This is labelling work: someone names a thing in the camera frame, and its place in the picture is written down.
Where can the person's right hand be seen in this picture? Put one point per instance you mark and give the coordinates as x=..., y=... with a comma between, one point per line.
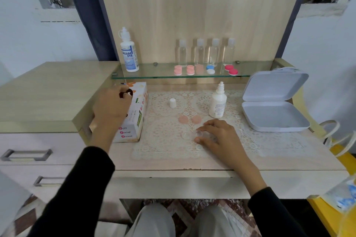
x=225, y=142

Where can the person's left hand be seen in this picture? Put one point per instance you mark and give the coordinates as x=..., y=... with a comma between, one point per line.
x=110, y=109

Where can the person's left fingers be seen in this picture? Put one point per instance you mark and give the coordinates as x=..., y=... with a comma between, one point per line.
x=118, y=89

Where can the person's right thumb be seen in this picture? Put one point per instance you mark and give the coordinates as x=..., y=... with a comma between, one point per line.
x=202, y=140

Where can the person's right middle finger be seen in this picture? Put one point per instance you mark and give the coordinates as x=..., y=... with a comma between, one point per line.
x=215, y=123

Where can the clear contact lens case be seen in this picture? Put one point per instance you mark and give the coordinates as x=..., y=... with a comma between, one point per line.
x=185, y=135

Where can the person's right forearm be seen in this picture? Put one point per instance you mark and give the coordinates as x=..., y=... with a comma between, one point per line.
x=267, y=206

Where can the person's left forearm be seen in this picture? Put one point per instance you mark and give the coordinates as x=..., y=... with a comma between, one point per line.
x=75, y=189

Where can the small white dropper bottle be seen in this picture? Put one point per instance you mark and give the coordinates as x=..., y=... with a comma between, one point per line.
x=217, y=105

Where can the pink lens case cap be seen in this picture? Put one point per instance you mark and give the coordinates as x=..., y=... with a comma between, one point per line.
x=183, y=120
x=196, y=119

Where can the white tissue box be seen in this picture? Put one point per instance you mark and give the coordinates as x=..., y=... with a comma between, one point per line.
x=136, y=117

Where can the large blue label solution bottle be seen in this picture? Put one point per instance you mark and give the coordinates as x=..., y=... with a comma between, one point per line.
x=129, y=53

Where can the white lace mat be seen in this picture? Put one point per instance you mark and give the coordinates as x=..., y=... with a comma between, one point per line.
x=164, y=139

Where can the glass shelf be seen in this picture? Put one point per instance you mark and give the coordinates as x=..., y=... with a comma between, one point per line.
x=155, y=73

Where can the white bottle cap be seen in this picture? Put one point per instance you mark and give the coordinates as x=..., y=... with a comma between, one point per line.
x=173, y=103

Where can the blue and white lens case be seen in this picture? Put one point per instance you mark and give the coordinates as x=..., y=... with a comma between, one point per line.
x=210, y=69

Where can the red contact lens case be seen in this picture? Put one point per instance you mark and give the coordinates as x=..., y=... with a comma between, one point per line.
x=231, y=70

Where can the pale pink contact lens case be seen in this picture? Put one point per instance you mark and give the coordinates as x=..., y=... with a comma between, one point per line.
x=199, y=68

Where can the open white plastic box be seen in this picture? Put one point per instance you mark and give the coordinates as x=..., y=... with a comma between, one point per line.
x=274, y=111

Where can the small clear empty bottle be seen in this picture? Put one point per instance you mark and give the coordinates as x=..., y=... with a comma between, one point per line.
x=229, y=52
x=214, y=52
x=182, y=55
x=199, y=52

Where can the wooden drawer cabinet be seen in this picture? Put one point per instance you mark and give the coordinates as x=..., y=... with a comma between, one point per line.
x=47, y=95

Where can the person's right leg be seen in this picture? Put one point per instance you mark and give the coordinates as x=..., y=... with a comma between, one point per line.
x=214, y=223

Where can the person's leg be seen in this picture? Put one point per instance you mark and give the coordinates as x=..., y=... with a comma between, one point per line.
x=214, y=223
x=151, y=223

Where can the person's left leg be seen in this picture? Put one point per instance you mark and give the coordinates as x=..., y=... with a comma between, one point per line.
x=151, y=223

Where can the wooden back panel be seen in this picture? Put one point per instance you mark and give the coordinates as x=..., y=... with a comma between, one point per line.
x=200, y=6

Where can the clear plastic packet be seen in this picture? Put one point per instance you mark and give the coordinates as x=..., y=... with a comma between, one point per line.
x=340, y=192

